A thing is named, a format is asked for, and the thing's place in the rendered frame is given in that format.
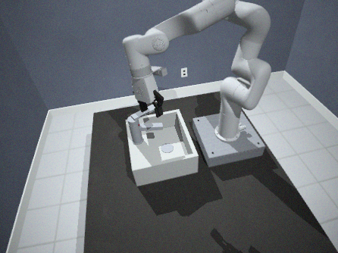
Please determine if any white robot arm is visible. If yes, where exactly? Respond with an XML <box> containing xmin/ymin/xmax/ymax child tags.
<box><xmin>123</xmin><ymin>0</ymin><xmax>271</xmax><ymax>142</ymax></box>

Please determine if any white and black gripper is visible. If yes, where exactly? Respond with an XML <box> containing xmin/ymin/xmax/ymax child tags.
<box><xmin>131</xmin><ymin>73</ymin><xmax>164</xmax><ymax>117</ymax></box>

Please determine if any white rectangular basin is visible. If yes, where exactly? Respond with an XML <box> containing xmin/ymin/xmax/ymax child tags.
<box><xmin>126</xmin><ymin>109</ymin><xmax>199</xmax><ymax>186</ymax></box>

